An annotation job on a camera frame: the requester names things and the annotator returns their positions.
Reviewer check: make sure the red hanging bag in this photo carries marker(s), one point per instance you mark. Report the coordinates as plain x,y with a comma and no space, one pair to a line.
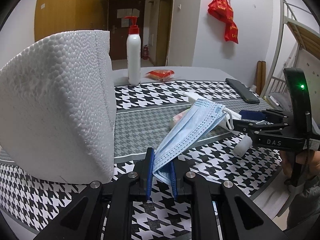
222,11

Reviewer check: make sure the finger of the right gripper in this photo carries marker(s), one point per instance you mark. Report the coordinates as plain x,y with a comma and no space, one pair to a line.
252,114
245,126

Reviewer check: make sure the white foam roll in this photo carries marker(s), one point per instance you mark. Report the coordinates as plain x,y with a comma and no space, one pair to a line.
242,147

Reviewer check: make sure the red fire extinguisher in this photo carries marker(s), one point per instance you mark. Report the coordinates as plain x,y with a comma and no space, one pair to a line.
145,55

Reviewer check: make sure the red snack packet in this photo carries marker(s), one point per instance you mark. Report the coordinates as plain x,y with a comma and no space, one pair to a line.
160,74

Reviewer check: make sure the white foam box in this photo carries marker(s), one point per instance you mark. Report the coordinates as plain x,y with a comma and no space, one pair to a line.
58,108

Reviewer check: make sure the dark brown entrance door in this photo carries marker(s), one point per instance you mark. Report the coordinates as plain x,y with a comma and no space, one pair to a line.
118,25

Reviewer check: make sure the side wooden door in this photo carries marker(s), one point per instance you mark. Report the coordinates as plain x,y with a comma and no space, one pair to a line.
163,31

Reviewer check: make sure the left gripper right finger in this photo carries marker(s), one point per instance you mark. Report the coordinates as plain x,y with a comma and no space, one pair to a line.
177,170

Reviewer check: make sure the blue surgical face mask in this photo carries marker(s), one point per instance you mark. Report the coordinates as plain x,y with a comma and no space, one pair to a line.
197,122

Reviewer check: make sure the pink white small packet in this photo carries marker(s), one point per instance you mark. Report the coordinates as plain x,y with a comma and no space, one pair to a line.
175,119

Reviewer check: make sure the black smartphone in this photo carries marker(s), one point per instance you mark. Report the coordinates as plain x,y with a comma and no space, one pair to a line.
243,91

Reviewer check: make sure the white pump bottle red top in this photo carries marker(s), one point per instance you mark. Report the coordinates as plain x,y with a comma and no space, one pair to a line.
133,48

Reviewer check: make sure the wooden wardrobe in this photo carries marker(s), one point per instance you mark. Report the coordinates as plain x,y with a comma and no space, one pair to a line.
55,16

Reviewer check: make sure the person right hand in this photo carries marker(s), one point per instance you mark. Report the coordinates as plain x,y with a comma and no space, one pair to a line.
287,159

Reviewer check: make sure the houndstooth table cloth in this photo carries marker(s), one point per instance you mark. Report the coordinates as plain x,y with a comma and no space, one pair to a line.
146,115

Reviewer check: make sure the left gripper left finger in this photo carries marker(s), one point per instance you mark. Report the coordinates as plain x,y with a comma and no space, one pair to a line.
144,168

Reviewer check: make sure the white foam sheet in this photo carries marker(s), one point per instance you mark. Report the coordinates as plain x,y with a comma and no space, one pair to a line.
229,115

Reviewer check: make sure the metal bunk bed frame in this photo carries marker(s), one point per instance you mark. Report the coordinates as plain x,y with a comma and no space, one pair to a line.
304,55

